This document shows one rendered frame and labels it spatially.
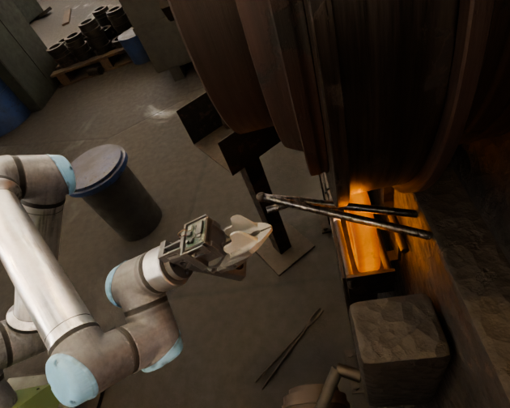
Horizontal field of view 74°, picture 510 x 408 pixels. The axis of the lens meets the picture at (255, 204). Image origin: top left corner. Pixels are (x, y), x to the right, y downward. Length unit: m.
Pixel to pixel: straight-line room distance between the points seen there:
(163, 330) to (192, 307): 0.77
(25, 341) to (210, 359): 0.61
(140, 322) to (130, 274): 0.09
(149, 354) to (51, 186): 0.55
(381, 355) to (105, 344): 0.46
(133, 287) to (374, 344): 0.46
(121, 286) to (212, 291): 0.79
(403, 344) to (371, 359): 0.04
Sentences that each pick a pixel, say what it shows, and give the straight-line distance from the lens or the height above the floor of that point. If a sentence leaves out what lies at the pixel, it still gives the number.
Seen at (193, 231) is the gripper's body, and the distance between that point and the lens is 0.62.
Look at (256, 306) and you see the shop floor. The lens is 1.39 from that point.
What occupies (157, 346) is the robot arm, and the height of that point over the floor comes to 0.63.
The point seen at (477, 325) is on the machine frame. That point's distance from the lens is 0.38.
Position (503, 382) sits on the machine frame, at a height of 0.87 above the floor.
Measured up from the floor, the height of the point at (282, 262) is 0.01.
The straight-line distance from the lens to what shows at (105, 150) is 1.75.
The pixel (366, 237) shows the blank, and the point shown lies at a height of 0.79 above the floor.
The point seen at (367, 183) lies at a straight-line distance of 0.28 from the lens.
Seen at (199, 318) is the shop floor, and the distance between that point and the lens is 1.46.
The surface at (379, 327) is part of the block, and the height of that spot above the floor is 0.80.
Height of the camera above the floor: 1.21
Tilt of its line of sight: 46 degrees down
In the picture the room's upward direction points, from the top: 24 degrees counter-clockwise
